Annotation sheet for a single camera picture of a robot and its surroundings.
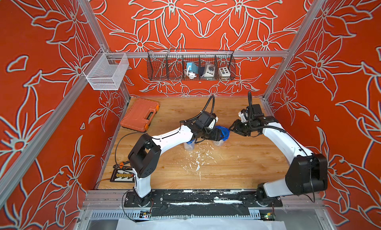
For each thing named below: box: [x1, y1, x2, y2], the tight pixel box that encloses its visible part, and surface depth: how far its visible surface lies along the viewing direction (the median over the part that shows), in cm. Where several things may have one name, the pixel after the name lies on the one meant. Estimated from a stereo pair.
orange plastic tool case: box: [120, 98, 160, 133], surface depth 105 cm
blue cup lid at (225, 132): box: [215, 125, 230, 142], surface depth 84 cm
